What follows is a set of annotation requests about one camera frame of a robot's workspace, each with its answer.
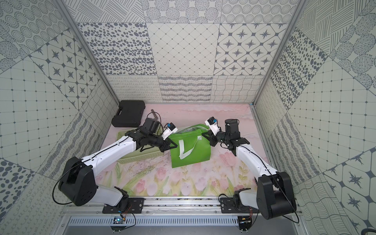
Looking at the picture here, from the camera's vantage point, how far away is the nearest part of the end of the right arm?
0.64m

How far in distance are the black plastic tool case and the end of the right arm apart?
0.59 metres

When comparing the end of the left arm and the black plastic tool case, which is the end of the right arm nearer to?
the end of the left arm

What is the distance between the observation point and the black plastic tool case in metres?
1.06
